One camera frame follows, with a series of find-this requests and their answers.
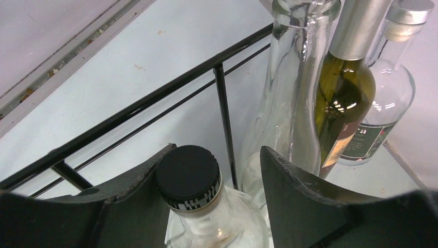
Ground green wine bottle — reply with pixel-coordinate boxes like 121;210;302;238
315;0;391;179

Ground black wire wine rack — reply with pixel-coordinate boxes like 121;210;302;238
1;24;273;191

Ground clear bottle black cap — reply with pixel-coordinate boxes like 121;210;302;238
155;145;270;247

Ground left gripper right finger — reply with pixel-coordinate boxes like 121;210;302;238
260;146;437;247

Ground clear bottle dark green label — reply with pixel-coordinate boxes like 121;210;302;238
338;1;434;166

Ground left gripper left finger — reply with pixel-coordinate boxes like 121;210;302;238
1;144;176;247

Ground tall empty clear bottle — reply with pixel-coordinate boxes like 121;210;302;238
237;1;341;218

